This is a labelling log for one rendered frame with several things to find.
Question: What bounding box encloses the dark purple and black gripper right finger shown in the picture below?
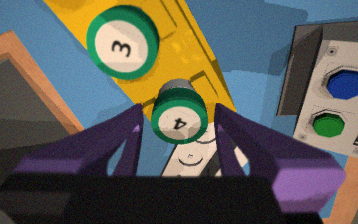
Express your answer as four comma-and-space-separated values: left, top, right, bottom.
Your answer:
214, 103, 346, 214

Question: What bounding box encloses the blue flat mat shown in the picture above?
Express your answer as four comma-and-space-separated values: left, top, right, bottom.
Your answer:
0, 0, 358, 176

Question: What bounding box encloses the green screw cap with number 4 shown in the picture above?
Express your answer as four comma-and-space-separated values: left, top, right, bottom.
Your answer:
151, 87, 208, 145

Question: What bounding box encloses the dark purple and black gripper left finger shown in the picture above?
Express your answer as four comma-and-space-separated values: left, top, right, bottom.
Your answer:
11, 103, 144, 176

